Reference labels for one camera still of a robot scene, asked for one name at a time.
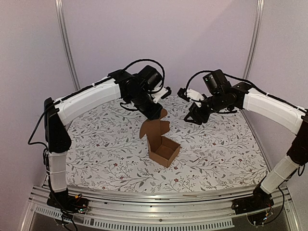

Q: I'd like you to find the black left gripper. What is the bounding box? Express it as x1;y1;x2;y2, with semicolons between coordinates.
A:
128;90;163;120

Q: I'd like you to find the brown cardboard box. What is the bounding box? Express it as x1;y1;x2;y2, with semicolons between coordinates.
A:
139;109;180;168

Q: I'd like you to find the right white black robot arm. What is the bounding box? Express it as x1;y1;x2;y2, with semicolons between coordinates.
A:
178;69;308;210

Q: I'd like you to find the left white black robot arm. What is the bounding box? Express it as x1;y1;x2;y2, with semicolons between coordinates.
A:
39;65;170;209

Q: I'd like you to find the floral patterned table mat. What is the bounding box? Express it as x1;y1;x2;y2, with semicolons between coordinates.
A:
66;96;268;193

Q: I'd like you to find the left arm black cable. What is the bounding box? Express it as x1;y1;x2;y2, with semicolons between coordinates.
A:
120;57;167;94

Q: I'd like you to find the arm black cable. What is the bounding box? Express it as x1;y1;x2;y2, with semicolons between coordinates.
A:
120;57;167;94
185;70;256;92

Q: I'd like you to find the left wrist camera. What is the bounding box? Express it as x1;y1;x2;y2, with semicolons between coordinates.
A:
151;87;172;103

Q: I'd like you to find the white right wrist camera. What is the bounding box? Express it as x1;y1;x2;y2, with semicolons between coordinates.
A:
178;88;205;107

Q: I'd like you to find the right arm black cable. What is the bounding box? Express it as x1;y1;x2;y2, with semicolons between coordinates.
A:
185;70;256;92

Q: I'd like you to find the aluminium front rail frame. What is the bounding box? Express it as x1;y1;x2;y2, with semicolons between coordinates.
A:
20;184;301;231

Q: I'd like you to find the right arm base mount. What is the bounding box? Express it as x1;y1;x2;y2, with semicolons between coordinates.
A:
231;187;274;215

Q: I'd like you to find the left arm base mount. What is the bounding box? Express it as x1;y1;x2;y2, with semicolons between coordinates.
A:
47;189;89;214

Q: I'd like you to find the right aluminium corner post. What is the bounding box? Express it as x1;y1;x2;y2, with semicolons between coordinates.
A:
243;0;265;80

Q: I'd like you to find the aluminium corner post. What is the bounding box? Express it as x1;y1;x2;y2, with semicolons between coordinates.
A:
54;0;81;90
243;0;265;80

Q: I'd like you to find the left aluminium corner post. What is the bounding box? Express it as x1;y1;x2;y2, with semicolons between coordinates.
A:
54;0;81;90

